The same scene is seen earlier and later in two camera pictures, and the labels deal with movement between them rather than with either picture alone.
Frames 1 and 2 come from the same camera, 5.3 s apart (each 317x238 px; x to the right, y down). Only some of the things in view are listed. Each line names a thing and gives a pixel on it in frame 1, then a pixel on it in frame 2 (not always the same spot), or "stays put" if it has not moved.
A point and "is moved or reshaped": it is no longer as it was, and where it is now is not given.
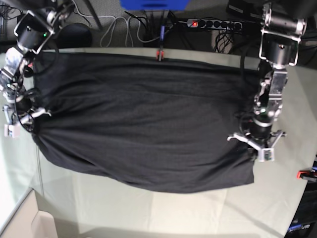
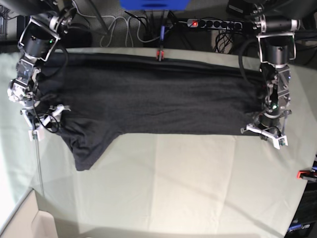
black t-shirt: x=171 y=123 is moved or reshaped
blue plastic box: x=154 y=5 stays put
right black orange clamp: x=306 y=175 stays put
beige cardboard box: x=29 y=222 stays put
